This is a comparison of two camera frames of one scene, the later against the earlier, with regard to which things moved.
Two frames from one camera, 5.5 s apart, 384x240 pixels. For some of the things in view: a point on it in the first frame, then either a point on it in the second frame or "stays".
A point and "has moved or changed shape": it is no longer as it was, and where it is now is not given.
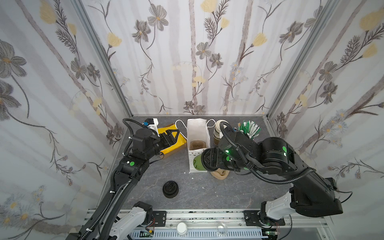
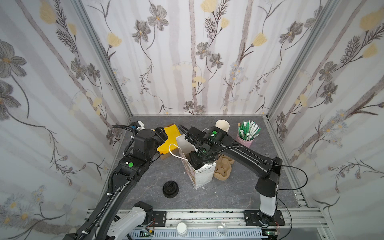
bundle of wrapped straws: x=250 y=128 stays
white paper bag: x=198 y=140 has moved or changed shape
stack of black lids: x=170 y=189 stays
